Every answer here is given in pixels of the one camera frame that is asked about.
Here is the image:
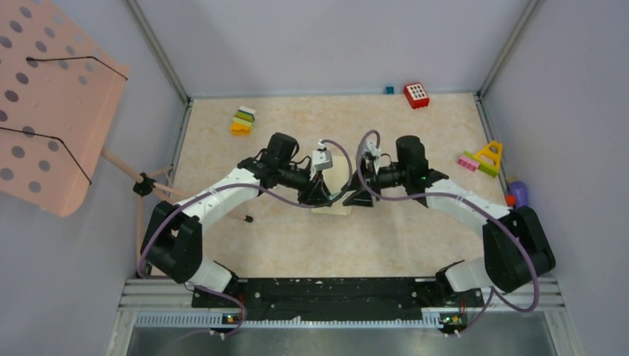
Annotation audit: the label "pink small block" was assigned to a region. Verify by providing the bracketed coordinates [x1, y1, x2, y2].
[457, 155, 480, 172]

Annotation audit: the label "purple cable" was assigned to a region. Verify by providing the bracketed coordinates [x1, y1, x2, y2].
[355, 130, 541, 337]
[136, 139, 354, 340]

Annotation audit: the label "yellow envelope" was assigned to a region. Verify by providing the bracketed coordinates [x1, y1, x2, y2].
[311, 155, 352, 216]

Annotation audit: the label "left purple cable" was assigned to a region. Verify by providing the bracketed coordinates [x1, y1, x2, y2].
[136, 139, 354, 340]

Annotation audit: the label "red toy block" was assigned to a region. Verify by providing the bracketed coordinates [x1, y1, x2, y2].
[403, 82, 430, 110]

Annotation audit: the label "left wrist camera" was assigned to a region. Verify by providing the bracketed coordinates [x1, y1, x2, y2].
[311, 139, 333, 174]

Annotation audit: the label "stacked colourful toy blocks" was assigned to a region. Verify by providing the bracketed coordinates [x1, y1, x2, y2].
[230, 106, 256, 136]

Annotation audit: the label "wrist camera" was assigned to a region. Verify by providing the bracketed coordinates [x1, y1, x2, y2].
[311, 139, 333, 174]
[363, 141, 381, 165]

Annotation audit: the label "yellow green toy block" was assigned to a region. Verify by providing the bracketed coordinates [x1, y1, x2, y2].
[472, 140, 503, 177]

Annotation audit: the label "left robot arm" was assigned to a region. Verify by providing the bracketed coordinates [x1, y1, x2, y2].
[137, 133, 333, 307]

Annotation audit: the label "pink perforated music stand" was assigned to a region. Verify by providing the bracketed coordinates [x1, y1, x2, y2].
[0, 0, 254, 276]

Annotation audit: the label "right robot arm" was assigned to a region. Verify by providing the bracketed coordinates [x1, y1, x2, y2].
[352, 135, 556, 306]

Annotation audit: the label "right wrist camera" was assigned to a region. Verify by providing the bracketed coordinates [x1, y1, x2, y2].
[363, 141, 381, 165]

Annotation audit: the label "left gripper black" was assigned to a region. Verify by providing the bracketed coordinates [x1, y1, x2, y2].
[278, 162, 332, 206]

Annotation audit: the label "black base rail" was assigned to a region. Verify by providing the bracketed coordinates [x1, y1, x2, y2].
[117, 274, 566, 335]

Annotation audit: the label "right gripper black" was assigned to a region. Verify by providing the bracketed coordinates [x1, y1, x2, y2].
[342, 156, 409, 207]

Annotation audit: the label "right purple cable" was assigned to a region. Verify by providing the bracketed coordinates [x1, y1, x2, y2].
[355, 130, 541, 337]

